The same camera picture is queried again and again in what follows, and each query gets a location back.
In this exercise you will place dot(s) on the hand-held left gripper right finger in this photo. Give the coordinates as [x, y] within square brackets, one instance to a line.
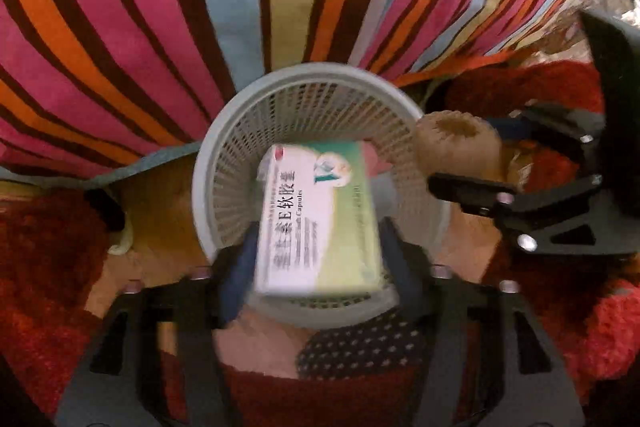
[402, 277]

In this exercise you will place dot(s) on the striped colourful blanket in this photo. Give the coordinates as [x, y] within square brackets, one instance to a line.
[150, 7]

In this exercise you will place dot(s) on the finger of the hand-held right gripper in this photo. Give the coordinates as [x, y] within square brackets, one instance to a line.
[465, 192]
[550, 122]

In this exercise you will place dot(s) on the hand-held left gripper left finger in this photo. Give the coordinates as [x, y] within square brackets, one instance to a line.
[240, 272]

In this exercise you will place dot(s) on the white round bed foot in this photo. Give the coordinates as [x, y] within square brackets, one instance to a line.
[120, 239]

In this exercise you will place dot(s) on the green and white medicine box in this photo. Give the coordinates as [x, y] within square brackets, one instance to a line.
[310, 217]

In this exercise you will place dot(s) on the pink wrapper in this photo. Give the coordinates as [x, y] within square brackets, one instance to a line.
[377, 159]

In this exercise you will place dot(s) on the black polka dot slipper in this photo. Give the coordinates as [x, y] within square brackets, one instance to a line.
[360, 347]

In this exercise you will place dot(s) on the brown doughnut-shaped toy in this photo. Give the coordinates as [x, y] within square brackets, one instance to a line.
[450, 157]

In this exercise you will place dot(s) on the grey mesh waste basket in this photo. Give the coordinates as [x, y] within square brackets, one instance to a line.
[240, 132]

